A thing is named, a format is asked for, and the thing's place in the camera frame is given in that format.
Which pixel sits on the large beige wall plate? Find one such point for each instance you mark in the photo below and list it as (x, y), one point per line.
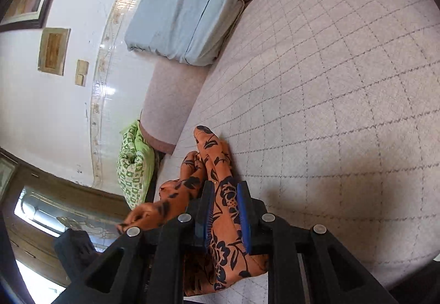
(52, 54)

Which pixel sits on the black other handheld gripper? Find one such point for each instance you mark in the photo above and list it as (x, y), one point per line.
(75, 252)

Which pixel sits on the orange black floral garment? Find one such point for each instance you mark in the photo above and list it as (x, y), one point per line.
(225, 261)

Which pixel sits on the small beige wall switch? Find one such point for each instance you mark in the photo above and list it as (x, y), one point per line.
(81, 72)

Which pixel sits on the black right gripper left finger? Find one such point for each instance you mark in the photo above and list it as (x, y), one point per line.
(144, 266)

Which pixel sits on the light blue pillow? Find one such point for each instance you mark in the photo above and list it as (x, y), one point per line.
(188, 31)

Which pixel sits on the green patterned cloth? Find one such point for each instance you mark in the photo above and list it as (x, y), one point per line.
(135, 165)

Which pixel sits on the wooden glass door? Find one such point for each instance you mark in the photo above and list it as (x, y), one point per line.
(38, 207)

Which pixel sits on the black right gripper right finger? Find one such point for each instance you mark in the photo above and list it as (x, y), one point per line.
(304, 265)

